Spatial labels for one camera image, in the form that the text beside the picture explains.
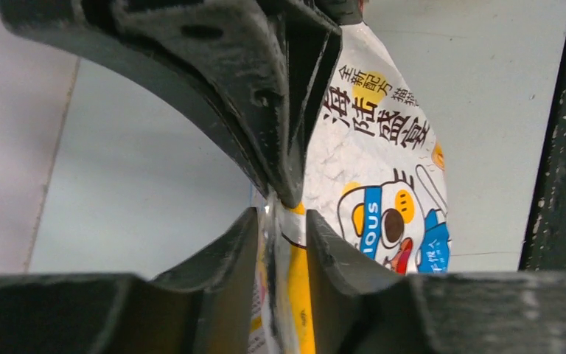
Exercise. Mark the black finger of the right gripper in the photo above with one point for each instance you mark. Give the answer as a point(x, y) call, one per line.
point(219, 63)
point(310, 38)

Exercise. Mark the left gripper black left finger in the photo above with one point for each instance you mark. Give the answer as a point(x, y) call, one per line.
point(202, 305)

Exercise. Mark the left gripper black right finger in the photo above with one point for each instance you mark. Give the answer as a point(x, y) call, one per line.
point(358, 306)

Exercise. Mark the cat food bag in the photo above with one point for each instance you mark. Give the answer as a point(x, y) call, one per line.
point(374, 171)

